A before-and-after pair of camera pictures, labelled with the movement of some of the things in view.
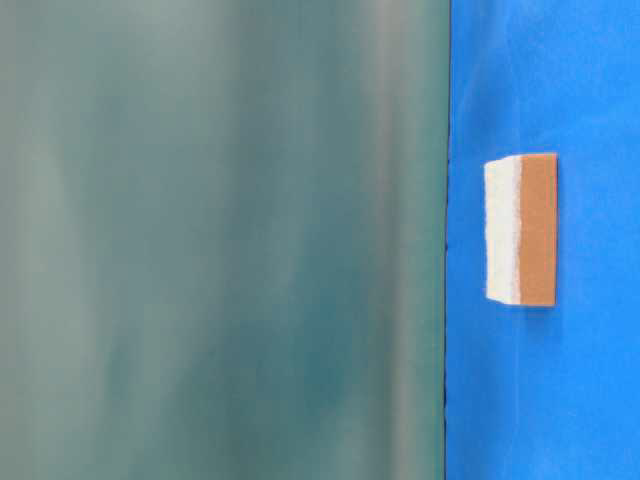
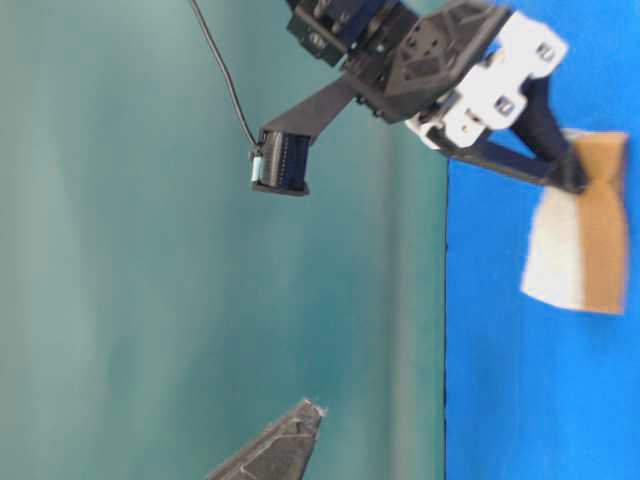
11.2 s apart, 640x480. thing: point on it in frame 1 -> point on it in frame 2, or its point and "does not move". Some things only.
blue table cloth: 546,392 does not move
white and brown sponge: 521,224 -> 577,255
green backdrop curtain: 224,237 does not move
